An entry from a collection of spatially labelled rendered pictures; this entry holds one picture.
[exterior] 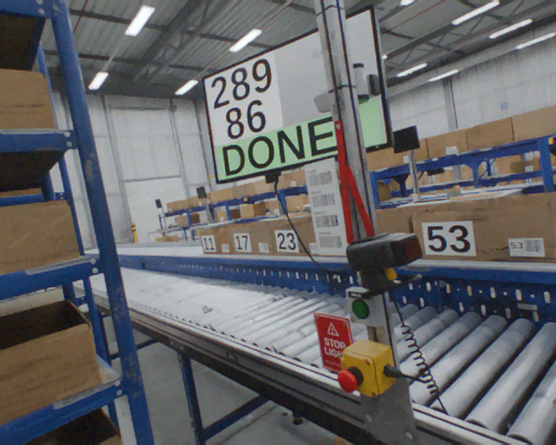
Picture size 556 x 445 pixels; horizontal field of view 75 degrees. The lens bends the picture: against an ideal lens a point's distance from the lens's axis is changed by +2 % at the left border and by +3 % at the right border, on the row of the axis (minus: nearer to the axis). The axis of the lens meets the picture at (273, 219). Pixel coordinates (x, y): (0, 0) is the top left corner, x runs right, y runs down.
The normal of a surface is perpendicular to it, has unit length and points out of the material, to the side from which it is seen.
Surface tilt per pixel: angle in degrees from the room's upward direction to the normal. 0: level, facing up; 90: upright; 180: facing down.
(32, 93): 90
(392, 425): 90
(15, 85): 90
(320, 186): 90
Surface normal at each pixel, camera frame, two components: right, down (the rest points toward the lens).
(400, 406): -0.76, 0.17
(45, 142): 0.63, -0.07
